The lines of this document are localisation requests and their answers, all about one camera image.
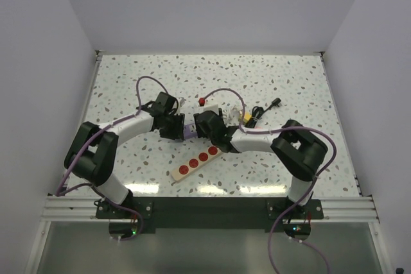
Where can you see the beige red power strip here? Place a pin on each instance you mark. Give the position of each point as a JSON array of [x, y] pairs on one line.
[[195, 163]]

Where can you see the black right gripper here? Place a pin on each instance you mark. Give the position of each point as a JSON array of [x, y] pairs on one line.
[[201, 134]]

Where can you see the purple power strip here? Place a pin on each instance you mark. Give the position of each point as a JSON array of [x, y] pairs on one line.
[[189, 131]]

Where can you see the olive yellow charger plug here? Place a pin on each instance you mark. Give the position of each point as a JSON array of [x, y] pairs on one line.
[[245, 118]]

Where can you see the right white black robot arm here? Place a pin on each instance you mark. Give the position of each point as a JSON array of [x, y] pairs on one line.
[[300, 151]]

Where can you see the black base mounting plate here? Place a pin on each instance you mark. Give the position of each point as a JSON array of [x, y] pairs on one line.
[[150, 214]]

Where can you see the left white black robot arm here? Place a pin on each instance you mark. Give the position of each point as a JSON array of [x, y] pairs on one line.
[[92, 153]]

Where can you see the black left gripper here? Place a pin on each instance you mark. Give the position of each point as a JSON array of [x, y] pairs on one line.
[[177, 131]]

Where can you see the aluminium front frame rail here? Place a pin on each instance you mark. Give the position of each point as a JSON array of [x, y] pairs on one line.
[[336, 210]]

